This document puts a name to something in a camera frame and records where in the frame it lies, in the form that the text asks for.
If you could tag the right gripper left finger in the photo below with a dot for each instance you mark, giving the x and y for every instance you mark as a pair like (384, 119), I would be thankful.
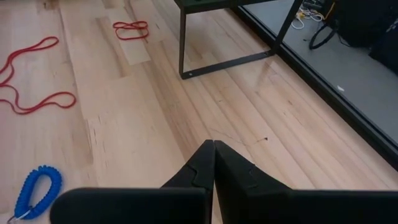
(140, 208)

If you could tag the red rubber band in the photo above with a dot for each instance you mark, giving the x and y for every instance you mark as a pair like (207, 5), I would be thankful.
(58, 41)
(74, 100)
(114, 25)

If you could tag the black perforated metal shelf riser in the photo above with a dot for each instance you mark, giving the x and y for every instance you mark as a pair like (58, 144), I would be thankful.
(182, 46)

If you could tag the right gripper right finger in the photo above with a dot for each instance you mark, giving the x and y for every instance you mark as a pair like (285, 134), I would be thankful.
(280, 208)

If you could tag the black computer tower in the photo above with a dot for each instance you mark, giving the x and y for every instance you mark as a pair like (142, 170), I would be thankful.
(363, 21)

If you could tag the black aluminium rig frame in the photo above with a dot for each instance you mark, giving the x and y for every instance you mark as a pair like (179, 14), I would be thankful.
(342, 105)

